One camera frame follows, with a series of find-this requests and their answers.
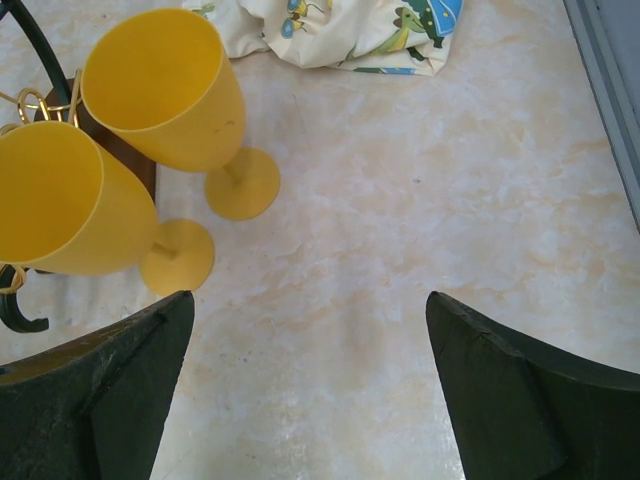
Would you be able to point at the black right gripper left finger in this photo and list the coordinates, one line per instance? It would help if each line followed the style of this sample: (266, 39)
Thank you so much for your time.
(95, 407)

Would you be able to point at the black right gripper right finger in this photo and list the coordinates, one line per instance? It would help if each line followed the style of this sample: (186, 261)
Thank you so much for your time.
(521, 408)

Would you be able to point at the yellow wine glass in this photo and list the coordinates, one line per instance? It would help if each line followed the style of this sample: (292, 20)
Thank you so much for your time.
(162, 82)
(70, 207)

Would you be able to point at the patterned crumpled cloth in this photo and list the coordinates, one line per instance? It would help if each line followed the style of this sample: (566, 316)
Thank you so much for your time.
(406, 37)

